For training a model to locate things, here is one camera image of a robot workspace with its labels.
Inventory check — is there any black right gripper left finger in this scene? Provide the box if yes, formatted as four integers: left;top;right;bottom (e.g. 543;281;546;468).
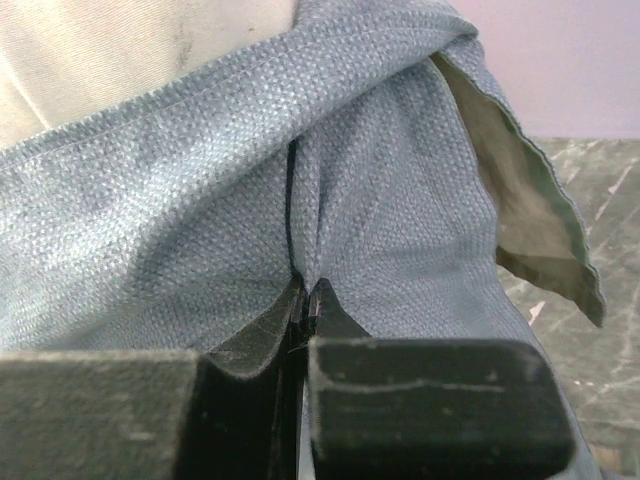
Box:
1;279;306;479

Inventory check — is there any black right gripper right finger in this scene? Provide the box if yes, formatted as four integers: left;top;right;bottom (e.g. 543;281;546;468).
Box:
308;280;573;479

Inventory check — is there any blue and beige pillowcase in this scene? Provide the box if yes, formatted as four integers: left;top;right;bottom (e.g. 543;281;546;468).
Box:
0;0;607;480

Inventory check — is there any white pillow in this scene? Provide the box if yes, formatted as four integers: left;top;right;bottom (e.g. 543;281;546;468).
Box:
1;0;297;147

